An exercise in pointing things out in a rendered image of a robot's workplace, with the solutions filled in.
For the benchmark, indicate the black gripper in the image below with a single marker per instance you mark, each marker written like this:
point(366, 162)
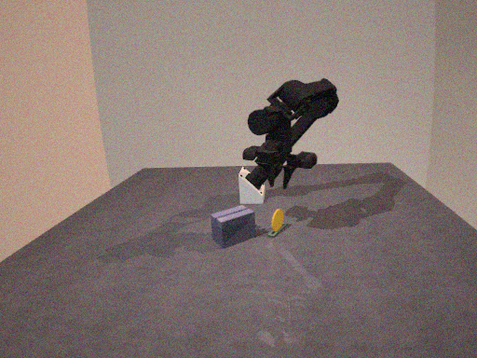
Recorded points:
point(305, 160)

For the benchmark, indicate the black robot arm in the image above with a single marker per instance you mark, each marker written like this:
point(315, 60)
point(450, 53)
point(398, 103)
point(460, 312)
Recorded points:
point(308, 101)

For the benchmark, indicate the gold coin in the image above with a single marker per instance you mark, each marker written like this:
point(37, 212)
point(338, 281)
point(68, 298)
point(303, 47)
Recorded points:
point(277, 220)

